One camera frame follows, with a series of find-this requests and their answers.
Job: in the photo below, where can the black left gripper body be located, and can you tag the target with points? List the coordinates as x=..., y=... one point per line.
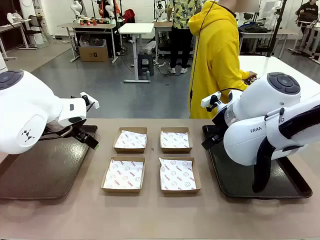
x=80, y=131

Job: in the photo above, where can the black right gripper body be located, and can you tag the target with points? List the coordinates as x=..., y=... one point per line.
x=220, y=126

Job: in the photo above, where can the kraft paper food box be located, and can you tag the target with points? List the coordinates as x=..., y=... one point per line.
x=176, y=150
x=180, y=192
x=122, y=190
x=130, y=150

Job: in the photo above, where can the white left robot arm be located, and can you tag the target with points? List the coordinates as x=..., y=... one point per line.
x=25, y=112

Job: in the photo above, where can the person's right forearm yellow sleeve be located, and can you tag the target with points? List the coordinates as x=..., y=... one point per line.
x=235, y=78

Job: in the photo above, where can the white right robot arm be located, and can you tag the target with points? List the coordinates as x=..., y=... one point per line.
x=250, y=140

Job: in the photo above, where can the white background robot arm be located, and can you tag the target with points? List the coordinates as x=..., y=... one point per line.
x=76, y=8

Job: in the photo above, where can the large black plastic tray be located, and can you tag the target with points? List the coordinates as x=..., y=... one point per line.
x=237, y=180

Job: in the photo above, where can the large brown plastic tray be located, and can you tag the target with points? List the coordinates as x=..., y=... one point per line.
x=50, y=170

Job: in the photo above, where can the person's right hand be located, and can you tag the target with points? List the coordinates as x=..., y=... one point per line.
x=252, y=75

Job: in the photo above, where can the person in yellow hoodie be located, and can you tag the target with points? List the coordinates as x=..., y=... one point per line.
x=215, y=62

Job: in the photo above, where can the brown cardboard box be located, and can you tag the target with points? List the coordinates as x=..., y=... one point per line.
x=93, y=53

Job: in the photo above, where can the large white table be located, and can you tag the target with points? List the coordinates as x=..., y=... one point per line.
x=275, y=65

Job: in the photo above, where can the dark grey plastic stool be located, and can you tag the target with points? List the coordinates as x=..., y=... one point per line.
x=145, y=62

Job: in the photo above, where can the black clothing pile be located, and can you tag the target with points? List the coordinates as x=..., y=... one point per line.
x=252, y=28

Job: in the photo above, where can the person in floral shirt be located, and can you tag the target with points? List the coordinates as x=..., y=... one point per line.
x=180, y=30

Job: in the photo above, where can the wooden-top metal desk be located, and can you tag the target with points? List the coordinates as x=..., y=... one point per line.
x=87, y=25

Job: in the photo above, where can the grey-top workshop table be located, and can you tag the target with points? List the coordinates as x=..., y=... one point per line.
x=270, y=32

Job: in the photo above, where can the black slanted stand pole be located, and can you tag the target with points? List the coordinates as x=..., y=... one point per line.
x=276, y=30

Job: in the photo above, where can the black office chair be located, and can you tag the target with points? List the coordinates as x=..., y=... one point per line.
x=35, y=27

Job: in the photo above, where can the white height-adjustable desk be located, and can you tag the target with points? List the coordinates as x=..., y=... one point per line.
x=136, y=28

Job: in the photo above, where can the grey-top side table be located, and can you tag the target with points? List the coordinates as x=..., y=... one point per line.
x=12, y=26

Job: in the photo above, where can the red bag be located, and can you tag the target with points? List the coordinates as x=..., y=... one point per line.
x=129, y=15

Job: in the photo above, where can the person in black sweatshirt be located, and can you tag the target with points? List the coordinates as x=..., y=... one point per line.
x=307, y=12

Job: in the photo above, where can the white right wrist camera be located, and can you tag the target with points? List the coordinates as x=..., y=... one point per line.
x=210, y=100

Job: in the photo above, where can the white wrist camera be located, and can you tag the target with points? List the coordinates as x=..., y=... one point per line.
x=92, y=102
x=210, y=100

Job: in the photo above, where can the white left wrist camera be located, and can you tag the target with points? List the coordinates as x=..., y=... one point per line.
x=92, y=102

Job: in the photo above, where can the white cylindrical pedestal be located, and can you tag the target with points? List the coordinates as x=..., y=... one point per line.
x=2, y=62

